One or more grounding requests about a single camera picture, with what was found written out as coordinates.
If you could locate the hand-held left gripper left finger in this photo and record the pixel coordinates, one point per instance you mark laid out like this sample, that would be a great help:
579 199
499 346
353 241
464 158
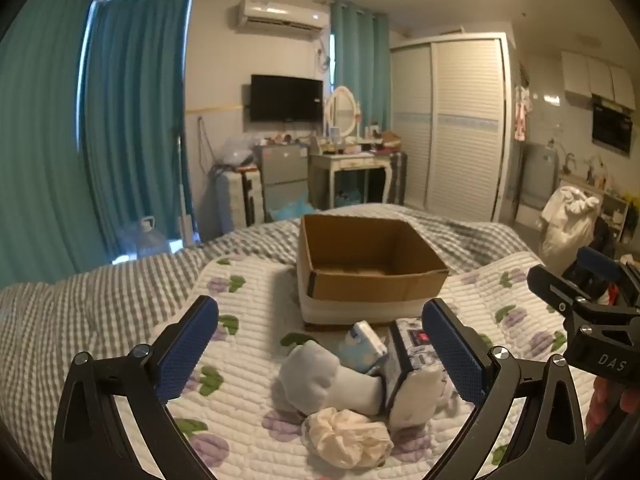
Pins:
187 345

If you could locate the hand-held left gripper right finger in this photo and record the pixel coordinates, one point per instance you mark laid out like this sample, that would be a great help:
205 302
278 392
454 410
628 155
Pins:
452 355

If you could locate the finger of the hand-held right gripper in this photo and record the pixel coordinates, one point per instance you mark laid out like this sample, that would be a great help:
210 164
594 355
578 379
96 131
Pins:
550 287
597 262

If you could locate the cardboard box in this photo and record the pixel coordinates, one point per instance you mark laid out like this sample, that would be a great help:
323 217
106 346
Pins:
370 285

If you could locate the white grey sock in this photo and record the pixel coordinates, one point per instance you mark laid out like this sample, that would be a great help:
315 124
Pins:
312 375

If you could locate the cream scrunchie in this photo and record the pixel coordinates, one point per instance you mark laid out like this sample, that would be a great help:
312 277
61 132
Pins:
345 437

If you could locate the person's right hand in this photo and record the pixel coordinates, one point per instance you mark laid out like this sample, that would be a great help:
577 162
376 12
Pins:
607 405

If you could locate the white cloth bundle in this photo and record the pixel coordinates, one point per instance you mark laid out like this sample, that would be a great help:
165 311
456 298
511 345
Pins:
567 225

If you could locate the kitchen counter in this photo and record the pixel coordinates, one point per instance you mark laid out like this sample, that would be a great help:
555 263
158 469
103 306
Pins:
582 182

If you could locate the floral quilted blanket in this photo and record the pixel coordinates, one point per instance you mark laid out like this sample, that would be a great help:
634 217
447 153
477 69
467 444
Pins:
250 290

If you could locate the grey washing machine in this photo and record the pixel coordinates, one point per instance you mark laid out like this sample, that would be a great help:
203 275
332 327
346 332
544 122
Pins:
539 175

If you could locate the large clear water jug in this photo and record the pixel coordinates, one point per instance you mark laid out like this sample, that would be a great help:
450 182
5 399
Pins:
145 240

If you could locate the black range hood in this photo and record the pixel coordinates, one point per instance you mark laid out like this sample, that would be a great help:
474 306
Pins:
611 127

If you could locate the white suitcase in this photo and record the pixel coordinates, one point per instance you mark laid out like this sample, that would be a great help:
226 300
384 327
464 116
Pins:
235 200

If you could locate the pink hanging garment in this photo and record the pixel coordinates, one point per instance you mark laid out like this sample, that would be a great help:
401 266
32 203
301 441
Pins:
522 115

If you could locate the blue plastic bag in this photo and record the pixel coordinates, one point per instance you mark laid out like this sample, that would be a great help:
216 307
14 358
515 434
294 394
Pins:
295 207

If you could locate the white sliding door wardrobe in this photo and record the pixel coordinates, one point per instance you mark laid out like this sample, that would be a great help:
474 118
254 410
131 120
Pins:
465 125

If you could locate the dark striped suitcase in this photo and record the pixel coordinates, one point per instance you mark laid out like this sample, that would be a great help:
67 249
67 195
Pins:
398 177

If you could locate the clear plastic bag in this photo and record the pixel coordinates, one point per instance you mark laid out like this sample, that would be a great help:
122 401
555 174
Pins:
236 152

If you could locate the grey mini fridge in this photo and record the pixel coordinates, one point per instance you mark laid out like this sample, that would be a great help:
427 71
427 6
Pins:
282 165

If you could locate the small brown box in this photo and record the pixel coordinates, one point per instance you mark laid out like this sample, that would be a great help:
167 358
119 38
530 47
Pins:
391 140

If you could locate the white dressing table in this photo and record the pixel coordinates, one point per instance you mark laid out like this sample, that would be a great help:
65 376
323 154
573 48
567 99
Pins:
345 162

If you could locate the teal window curtain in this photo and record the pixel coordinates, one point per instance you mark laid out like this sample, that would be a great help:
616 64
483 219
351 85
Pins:
135 125

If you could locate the wide teal curtain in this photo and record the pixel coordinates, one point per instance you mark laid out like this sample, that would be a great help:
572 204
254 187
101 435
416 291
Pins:
40 160

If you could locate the oval white vanity mirror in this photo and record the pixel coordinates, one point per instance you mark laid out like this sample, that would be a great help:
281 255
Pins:
341 112

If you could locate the narrow light teal curtain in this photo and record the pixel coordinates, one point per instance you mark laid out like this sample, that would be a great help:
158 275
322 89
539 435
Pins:
362 75

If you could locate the white air conditioner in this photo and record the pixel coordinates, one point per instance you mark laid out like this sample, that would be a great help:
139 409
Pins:
282 15

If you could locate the white kitchen wall cabinets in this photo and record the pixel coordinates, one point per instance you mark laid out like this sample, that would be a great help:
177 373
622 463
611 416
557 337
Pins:
595 75

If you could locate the black wall television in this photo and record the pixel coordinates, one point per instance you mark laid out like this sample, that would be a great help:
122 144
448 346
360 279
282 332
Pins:
285 97

